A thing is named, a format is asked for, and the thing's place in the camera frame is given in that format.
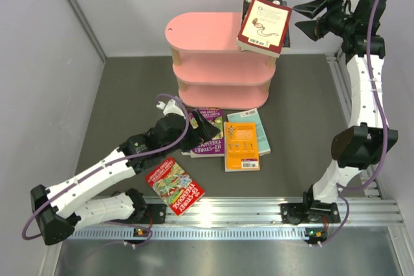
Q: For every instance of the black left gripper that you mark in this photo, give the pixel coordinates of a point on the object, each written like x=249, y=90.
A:
x=205, y=132

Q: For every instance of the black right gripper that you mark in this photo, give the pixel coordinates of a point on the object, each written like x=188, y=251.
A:
x=315, y=29

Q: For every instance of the purple 117-storey treehouse book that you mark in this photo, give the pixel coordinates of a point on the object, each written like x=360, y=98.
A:
x=215, y=147

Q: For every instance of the red cream pocket-watch book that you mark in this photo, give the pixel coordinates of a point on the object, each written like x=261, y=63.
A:
x=263, y=27

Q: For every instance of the black back cover book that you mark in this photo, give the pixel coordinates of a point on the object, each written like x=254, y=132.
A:
x=286, y=35

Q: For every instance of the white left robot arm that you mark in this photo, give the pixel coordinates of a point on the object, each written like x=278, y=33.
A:
x=62, y=209

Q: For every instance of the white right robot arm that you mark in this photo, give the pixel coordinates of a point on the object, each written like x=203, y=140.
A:
x=368, y=138

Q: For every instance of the orange cover book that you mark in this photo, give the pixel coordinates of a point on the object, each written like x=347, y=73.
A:
x=241, y=148

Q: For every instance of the teal back cover book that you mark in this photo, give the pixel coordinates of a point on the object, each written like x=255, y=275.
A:
x=252, y=116

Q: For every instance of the pink three-tier shelf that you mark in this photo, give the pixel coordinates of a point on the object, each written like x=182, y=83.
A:
x=210, y=69

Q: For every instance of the red 13-storey treehouse book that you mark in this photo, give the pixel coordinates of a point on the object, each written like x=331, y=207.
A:
x=174, y=186

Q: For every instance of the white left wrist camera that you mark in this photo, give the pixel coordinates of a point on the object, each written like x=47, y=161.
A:
x=170, y=107

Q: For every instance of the aluminium mounting rail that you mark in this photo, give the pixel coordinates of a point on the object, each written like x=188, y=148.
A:
x=253, y=219

